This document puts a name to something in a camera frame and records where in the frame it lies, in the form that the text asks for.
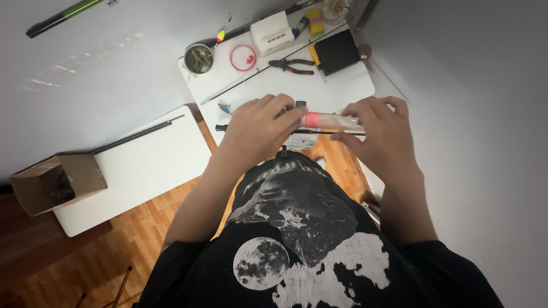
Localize person's right hand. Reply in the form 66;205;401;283
330;96;422;180

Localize person's left hand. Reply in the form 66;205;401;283
217;93;309;167

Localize clear tube with red band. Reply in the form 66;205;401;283
300;112;364;131

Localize white printed cloth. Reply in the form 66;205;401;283
286;133;318;152

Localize white work table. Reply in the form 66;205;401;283
178;0;376;148

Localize thin black fishing rod section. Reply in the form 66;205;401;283
200;22;348;106

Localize round clear red-rimmed container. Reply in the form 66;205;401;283
229;44;257;72

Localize red black pliers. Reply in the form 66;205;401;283
268;58;316;76

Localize metal cup with lures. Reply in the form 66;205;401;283
183;43;215;77

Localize black flat box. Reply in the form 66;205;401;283
313;29;361;77

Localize white tissue box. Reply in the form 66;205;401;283
250;11;295;57

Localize yellow red fishing float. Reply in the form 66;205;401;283
213;13;233;51

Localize dark long rod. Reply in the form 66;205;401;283
201;0;322;48

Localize blue green small tool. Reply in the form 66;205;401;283
292;16;310;40

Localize person's black printed shirt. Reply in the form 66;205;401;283
134;147;506;308

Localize black rod on side table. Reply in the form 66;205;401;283
91;114;186;155

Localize white side table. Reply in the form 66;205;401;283
53;105;213;238

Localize dark green pole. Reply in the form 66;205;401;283
354;0;380;33

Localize yellow pink sponge block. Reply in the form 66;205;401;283
305;8;325;36

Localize glass jar of toothpicks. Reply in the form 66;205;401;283
321;0;354;26

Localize open cardboard box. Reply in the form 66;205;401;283
9;153;108;217

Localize green black fishing rod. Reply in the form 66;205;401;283
25;0;105;39

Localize black rod with knob handle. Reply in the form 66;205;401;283
215;124;366;137

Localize yellow handled screwdriver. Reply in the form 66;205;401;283
309;45;327;83

